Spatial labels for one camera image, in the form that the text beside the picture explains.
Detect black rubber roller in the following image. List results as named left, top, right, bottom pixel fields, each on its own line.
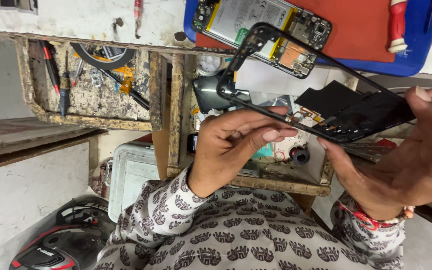
left=289, top=146, right=311, bottom=167

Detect person's right hand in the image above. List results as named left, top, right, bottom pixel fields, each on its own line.
left=316, top=86, right=432, bottom=222

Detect blue plastic tray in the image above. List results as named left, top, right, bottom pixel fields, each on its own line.
left=183, top=0, right=432, bottom=77

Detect red thread bracelet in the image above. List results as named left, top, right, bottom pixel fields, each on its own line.
left=338, top=202, right=416, bottom=232

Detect wooden bench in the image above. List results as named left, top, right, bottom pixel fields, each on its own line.
left=0, top=117, right=109, bottom=175

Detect wooden drawer with phone parts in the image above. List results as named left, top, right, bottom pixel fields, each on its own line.
left=166, top=53, right=360, bottom=198

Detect small silver screwdriver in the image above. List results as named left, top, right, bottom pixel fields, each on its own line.
left=71, top=58, right=86, bottom=88

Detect person's left hand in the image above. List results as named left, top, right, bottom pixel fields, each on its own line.
left=187, top=106, right=299, bottom=199

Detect black rubber ring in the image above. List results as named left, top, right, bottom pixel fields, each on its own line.
left=70, top=42, right=136, bottom=71

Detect grey device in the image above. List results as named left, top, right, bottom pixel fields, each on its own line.
left=0, top=0, right=39, bottom=16

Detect grey metal box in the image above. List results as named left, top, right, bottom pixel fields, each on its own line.
left=105, top=141, right=161, bottom=224

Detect red black tweezers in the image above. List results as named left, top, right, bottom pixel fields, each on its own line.
left=39, top=40, right=61, bottom=95

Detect red work mat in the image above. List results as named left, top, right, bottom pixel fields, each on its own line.
left=195, top=0, right=396, bottom=64

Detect worn wooden drawer with tools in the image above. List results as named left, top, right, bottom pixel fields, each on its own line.
left=15, top=37, right=169, bottom=133

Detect black red motorcycle helmet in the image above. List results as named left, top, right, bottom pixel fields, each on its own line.
left=9, top=194, right=118, bottom=270

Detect open phone with battery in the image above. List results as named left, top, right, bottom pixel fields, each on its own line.
left=192, top=0, right=333, bottom=80

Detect black precision screwdriver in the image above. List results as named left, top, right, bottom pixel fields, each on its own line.
left=59, top=50, right=71, bottom=118

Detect black phone back cover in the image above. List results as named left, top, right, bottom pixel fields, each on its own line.
left=192, top=71, right=253, bottom=115

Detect person's patterned shirt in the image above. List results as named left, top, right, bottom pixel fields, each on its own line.
left=94, top=165, right=406, bottom=270

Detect red white tool handle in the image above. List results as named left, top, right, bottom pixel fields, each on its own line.
left=388, top=0, right=409, bottom=53

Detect clear red screwdriver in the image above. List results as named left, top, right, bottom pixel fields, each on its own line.
left=133, top=0, right=144, bottom=39

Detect long black rod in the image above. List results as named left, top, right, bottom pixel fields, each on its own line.
left=99, top=68, right=151, bottom=112

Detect black phone frame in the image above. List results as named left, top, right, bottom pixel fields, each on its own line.
left=216, top=22, right=416, bottom=145

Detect orange flex cable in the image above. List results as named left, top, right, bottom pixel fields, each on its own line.
left=112, top=63, right=137, bottom=95

